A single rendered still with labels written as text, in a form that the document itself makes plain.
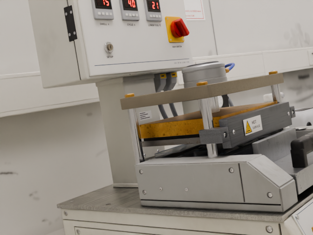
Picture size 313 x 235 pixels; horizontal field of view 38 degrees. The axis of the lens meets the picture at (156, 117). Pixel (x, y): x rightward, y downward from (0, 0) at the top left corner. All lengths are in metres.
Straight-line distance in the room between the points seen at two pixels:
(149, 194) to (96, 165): 0.57
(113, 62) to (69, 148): 0.46
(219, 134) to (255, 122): 0.11
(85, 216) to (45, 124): 0.42
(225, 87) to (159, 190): 0.19
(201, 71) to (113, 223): 0.30
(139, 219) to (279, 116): 0.31
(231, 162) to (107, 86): 0.37
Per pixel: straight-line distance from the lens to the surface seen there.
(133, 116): 0.77
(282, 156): 0.79
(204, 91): 0.67
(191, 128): 0.73
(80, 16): 0.81
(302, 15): 2.34
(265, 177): 0.62
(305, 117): 1.66
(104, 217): 0.82
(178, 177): 0.69
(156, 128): 0.78
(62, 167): 1.24
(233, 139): 0.69
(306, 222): 0.65
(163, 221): 0.73
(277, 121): 0.83
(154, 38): 0.94
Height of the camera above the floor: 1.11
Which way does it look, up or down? 3 degrees down
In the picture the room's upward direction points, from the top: 9 degrees counter-clockwise
